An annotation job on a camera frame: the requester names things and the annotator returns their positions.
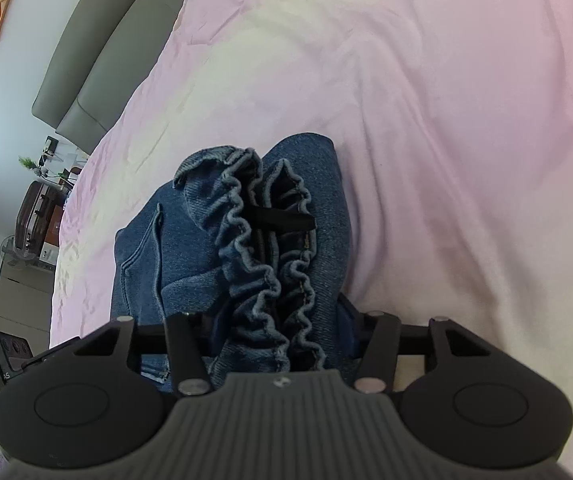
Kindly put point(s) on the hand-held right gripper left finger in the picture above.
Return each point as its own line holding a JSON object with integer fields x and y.
{"x": 182, "y": 342}

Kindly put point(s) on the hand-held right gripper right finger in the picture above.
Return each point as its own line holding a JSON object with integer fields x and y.
{"x": 384, "y": 345}

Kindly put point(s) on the blue denim pants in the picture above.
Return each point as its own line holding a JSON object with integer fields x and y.
{"x": 246, "y": 270}

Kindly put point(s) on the beige low cabinet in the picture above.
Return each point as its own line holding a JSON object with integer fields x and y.
{"x": 21, "y": 295}

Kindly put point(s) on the small white fan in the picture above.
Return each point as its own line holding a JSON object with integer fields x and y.
{"x": 12, "y": 250}

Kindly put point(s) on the brown suitcase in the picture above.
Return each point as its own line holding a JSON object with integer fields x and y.
{"x": 36, "y": 217}

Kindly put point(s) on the small green plant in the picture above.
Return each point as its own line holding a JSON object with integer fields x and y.
{"x": 31, "y": 164}

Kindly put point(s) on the pink floral blanket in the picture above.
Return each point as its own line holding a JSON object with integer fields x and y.
{"x": 416, "y": 135}

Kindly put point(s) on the grey padded headboard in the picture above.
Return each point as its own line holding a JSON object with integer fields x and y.
{"x": 101, "y": 50}

